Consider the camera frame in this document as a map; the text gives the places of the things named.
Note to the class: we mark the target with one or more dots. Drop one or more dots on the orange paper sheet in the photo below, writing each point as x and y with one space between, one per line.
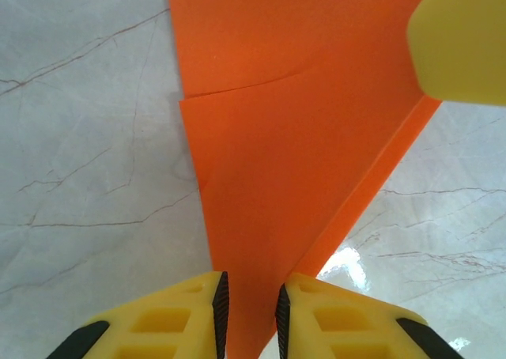
276 157

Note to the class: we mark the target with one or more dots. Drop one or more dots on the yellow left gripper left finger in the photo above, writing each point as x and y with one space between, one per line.
178 307

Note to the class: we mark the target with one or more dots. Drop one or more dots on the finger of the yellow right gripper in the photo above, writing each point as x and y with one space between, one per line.
462 42

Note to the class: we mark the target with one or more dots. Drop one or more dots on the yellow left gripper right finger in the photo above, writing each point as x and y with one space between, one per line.
316 303

